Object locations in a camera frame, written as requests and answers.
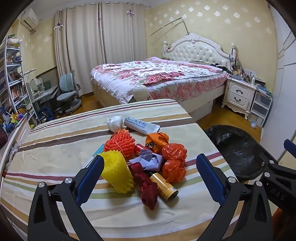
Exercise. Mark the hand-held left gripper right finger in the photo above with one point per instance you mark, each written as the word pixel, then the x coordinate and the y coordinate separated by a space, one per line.
pixel 209 177

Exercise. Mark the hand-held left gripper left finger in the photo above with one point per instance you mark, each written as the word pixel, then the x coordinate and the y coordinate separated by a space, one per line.
pixel 89 180

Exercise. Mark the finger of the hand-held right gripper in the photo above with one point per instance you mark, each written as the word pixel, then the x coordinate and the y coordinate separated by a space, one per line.
pixel 291 147
pixel 269 154

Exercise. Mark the yellow foam fruit net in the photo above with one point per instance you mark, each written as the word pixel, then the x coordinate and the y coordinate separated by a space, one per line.
pixel 118 171

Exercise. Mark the black lined trash bin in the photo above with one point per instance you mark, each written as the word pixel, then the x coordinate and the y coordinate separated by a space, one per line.
pixel 238 155

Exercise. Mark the blue white leaflet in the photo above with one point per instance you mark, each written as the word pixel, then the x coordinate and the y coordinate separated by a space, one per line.
pixel 99 150

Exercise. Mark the orange plastic bag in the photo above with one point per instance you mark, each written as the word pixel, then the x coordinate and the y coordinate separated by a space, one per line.
pixel 173 170
pixel 174 151

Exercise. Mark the gold drink can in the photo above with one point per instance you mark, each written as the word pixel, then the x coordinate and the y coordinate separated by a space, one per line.
pixel 164 186

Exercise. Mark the orange foam fruit net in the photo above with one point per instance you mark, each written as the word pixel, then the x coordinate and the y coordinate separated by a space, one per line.
pixel 119 144

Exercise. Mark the red drink can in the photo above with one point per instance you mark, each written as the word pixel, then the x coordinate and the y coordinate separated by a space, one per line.
pixel 140 148

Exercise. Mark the dark red wrapper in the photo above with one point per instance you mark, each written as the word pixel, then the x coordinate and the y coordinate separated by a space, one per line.
pixel 149 192

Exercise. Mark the lavender paper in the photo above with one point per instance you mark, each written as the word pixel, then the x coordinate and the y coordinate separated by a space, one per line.
pixel 146 158

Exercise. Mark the white plastic bag ball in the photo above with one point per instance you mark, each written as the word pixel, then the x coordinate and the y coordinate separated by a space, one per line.
pixel 114 123

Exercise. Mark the orange snack wrapper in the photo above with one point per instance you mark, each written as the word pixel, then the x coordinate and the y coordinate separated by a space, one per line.
pixel 157 141

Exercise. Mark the white milk powder packet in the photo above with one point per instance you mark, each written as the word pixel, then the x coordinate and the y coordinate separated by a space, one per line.
pixel 138 126

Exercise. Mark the small blue white wrapper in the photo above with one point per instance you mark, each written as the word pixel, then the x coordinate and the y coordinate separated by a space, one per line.
pixel 253 124

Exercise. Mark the white wardrobe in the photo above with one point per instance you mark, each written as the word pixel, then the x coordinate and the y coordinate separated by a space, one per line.
pixel 284 104

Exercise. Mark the striped tablecloth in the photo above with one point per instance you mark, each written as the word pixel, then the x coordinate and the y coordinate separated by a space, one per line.
pixel 57 150

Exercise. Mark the clear plastic drawer unit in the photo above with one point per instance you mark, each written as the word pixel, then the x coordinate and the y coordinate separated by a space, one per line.
pixel 261 106

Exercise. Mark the white nightstand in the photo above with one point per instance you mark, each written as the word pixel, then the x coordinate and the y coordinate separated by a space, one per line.
pixel 238 95

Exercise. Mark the group of small bottles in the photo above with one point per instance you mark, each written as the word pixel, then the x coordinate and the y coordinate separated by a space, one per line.
pixel 242 74

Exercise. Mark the dark red tinsel bundle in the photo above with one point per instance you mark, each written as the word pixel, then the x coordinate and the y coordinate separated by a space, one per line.
pixel 2 139

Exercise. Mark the grey study desk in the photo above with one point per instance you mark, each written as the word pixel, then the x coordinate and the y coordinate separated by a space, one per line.
pixel 45 93

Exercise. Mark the grey blue desk chair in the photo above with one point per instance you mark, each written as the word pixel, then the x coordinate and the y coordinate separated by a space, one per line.
pixel 67 85

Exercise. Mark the pile of colourful toys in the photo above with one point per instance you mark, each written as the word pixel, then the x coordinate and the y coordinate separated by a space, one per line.
pixel 13 118

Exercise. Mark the cream volleyball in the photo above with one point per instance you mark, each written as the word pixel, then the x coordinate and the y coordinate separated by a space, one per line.
pixel 140 93

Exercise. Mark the floral bedspread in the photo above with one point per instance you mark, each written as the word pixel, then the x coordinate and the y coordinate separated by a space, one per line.
pixel 161 74

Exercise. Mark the white desk lamp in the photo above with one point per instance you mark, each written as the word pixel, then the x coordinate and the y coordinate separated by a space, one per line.
pixel 30 72

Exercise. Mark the white bookshelf with books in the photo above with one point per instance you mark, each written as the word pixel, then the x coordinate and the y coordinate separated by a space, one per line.
pixel 13 81

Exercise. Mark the white bed with tufted headboard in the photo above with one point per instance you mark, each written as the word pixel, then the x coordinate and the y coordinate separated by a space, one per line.
pixel 196 49

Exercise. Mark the beige curtains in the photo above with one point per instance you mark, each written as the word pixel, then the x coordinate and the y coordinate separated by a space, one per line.
pixel 104 46

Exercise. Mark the fishing rod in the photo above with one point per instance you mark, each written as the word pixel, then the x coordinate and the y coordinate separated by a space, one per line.
pixel 166 26

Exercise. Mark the white air conditioner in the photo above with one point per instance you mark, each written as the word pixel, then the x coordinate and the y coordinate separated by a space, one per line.
pixel 29 19

